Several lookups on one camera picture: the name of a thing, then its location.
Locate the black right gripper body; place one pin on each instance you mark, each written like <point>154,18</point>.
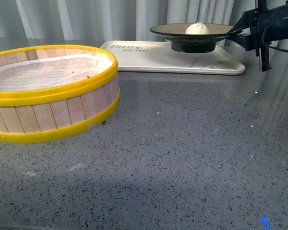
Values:
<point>270,25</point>

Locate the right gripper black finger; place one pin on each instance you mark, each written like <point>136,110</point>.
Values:
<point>247,20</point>
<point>246,41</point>

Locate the beige plate with black rim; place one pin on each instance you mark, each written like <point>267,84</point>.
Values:
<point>182,42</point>

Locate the white steamed bun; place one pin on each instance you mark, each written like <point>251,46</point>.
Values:
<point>197,29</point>

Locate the white rectangular serving tray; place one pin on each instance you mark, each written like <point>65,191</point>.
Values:
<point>144,56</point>

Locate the grey pleated curtain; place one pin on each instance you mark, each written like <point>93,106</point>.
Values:
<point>103,20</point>

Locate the white steamer cloth liner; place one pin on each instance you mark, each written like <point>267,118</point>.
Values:
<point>50,72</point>

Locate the yellow-rimmed bamboo steamer basket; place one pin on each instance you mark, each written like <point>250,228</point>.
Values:
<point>58,112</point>

